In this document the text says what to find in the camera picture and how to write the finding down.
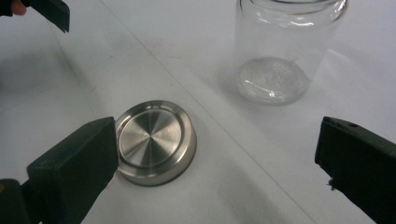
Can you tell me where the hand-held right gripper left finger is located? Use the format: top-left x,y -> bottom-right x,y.
26,116 -> 120,224

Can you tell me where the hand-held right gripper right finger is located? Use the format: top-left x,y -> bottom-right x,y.
314,116 -> 396,224

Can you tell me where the round brushed metal lid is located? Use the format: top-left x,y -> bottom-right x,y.
114,99 -> 198,188

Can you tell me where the clear glass jar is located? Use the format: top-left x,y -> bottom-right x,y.
233,0 -> 348,106

